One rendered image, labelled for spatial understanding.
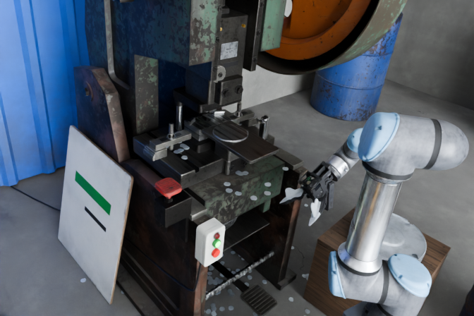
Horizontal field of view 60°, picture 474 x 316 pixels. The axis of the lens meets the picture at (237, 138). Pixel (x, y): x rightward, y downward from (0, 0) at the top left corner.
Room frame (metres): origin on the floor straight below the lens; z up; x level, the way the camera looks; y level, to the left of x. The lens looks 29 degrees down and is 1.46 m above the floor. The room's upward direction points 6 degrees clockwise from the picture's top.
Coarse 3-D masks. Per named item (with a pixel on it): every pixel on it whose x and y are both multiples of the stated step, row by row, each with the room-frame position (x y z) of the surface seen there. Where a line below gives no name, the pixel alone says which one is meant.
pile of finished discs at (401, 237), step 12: (396, 216) 1.38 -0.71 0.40; (396, 228) 1.30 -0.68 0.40; (408, 228) 1.31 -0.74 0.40; (384, 240) 1.22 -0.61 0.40; (396, 240) 1.22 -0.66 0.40; (408, 240) 1.24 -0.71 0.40; (420, 240) 1.25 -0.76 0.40; (384, 252) 1.16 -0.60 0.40; (396, 252) 1.16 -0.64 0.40; (408, 252) 1.17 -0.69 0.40; (420, 252) 1.18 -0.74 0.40
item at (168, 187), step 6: (162, 180) 0.96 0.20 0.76; (168, 180) 0.96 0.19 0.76; (174, 180) 0.97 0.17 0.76; (156, 186) 0.93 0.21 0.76; (162, 186) 0.93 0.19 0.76; (168, 186) 0.93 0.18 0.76; (174, 186) 0.93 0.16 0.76; (180, 186) 0.94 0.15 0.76; (162, 192) 0.91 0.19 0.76; (168, 192) 0.91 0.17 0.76; (174, 192) 0.91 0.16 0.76; (180, 192) 0.93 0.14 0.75; (168, 198) 0.93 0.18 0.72
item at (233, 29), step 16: (224, 16) 1.28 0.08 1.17; (240, 16) 1.30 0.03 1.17; (224, 32) 1.26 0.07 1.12; (240, 32) 1.31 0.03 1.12; (224, 48) 1.26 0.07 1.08; (240, 48) 1.31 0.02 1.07; (224, 64) 1.27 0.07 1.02; (240, 64) 1.32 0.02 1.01; (192, 80) 1.29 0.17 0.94; (208, 80) 1.23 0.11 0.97; (224, 80) 1.24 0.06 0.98; (240, 80) 1.28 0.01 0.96; (208, 96) 1.23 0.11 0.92; (224, 96) 1.23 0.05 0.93; (240, 96) 1.29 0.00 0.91
